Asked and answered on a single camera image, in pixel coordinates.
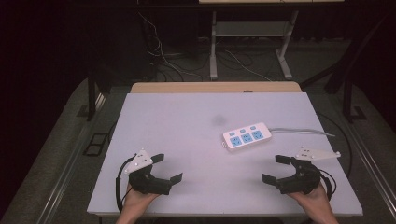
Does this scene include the grey power strip cable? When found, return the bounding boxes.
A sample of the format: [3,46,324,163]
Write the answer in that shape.
[268,127,336,138]

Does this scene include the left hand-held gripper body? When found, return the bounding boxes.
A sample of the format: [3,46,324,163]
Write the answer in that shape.
[123,147,173,196]

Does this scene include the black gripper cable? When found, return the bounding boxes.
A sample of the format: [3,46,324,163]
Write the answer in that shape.
[115,154,138,215]
[317,168,338,202]

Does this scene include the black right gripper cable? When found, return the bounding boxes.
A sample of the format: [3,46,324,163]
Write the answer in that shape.
[317,168,338,202]

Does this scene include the wooden table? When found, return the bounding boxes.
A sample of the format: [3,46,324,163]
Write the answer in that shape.
[86,81,364,217]

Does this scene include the white power strip blue sockets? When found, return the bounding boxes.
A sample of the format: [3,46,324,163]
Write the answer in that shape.
[221,121,273,153]

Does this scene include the white metal desk frame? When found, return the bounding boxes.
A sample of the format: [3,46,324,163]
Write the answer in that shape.
[209,9,300,81]

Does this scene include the white floor cable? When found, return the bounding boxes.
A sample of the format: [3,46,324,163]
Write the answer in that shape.
[137,11,213,79]
[224,49,273,82]

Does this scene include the black metal stand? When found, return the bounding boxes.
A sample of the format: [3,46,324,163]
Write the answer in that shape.
[341,76,368,123]
[77,66,108,122]

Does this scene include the thin black cable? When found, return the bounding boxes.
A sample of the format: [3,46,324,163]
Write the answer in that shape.
[317,111,354,180]

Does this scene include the black rectangular floor frame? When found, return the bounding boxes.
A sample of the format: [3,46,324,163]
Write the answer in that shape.
[82,132,110,158]

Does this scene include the aluminium floor rail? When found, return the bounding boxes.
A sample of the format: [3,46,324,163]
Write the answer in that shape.
[35,92,106,224]
[344,119,396,213]

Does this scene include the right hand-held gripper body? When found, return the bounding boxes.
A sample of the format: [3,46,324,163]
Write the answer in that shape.
[275,146,342,195]

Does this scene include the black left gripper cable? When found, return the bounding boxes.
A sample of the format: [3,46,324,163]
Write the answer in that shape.
[115,154,138,215]

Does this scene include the person's right hand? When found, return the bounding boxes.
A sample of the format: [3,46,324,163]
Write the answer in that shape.
[286,182,334,217]

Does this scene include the person's left hand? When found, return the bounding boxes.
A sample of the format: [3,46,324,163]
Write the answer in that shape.
[121,182,161,217]

